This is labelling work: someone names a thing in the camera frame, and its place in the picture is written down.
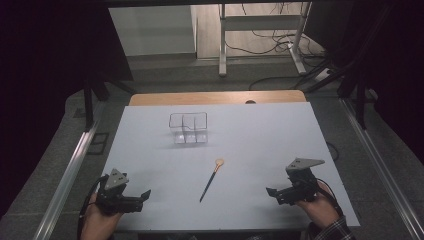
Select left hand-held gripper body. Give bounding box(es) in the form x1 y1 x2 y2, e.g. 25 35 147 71
95 168 145 215

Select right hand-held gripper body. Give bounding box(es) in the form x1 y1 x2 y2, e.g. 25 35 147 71
276 157 326 206

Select black brush with orange tip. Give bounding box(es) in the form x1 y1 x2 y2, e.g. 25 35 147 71
199 158 225 204

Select clear plastic compartment organizer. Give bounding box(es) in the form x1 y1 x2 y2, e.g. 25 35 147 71
168 111 209 145

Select person's right hand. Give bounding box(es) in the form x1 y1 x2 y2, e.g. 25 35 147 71
295 189 341 230

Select person's left hand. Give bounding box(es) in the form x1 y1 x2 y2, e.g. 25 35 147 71
80 193 123 240

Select white table cover board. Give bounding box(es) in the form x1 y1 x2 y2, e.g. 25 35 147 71
99 101 362 232

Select black stand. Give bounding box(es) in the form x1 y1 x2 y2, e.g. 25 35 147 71
82 74 137 132
303 6 394 130

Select wooden table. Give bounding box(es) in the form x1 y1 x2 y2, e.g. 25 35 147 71
128 89 308 107

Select white power strip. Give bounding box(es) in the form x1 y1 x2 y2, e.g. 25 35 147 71
314 67 334 83

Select black curtain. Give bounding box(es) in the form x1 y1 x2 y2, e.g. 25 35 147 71
304 0 424 166
0 0 134 219

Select white cabinet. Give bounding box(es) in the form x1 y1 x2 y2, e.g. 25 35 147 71
108 4 198 58

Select left hand-held gripper black cable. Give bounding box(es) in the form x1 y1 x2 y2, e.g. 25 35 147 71
77 173 110 240

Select hand-held gripper black cable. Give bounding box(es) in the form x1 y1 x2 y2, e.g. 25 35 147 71
77 173 110 240
315 178 345 218

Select right hand-held gripper black cable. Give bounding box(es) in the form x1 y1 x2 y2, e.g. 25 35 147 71
315 178 345 218

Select thin black cable loop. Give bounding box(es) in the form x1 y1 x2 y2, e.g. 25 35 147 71
325 141 341 163

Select aluminium rail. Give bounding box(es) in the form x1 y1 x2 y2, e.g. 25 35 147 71
32 99 108 240
339 97 424 240

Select black floor frame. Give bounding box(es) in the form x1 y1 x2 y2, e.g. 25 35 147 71
86 132 110 156

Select black floor cables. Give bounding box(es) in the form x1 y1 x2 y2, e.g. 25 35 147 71
224 2 334 92

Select white metal desk frame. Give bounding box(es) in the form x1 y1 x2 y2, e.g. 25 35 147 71
218 2 313 78

